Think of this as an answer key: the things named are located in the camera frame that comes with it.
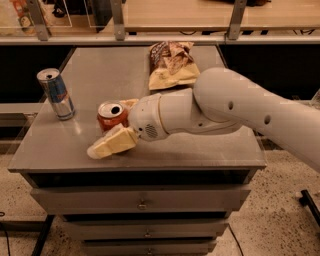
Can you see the blue silver energy drink can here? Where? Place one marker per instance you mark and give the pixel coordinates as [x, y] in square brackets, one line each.
[55, 89]

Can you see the bottom grey drawer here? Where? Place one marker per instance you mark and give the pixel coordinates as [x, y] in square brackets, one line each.
[149, 247]

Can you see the right metal rail bracket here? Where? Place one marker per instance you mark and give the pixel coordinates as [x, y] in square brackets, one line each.
[236, 19]

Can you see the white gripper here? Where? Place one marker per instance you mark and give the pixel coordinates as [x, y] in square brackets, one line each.
[145, 116]

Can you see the black floor frame bar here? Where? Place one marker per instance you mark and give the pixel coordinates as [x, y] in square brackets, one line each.
[307, 201]
[40, 227]

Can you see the yellow brown chip bag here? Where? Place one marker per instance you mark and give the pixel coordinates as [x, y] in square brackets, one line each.
[171, 64]

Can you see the grey drawer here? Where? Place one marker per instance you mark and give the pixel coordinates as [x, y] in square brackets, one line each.
[105, 200]
[140, 229]
[149, 247]

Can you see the middle grey drawer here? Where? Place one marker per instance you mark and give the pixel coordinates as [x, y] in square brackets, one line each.
[140, 229]

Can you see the middle metal rail bracket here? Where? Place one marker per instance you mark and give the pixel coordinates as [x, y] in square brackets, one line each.
[119, 28]

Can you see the top grey drawer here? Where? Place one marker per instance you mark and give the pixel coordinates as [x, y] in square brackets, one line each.
[105, 200]

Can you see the grey drawer cabinet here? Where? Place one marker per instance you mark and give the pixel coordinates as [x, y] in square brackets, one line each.
[53, 153]

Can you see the left metal rail bracket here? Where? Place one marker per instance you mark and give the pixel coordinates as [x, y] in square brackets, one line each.
[38, 20]

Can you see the metal rail bracket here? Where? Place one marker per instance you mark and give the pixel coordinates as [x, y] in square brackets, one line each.
[236, 19]
[119, 28]
[38, 20]

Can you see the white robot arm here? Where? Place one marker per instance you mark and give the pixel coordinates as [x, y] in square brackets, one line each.
[220, 102]

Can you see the red coca-cola can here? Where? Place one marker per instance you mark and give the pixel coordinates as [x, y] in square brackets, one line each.
[111, 114]

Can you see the black floor frame bar left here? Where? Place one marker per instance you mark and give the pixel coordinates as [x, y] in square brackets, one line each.
[40, 227]

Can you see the black floor frame bar right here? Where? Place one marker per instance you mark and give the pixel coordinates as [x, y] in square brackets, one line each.
[307, 201]

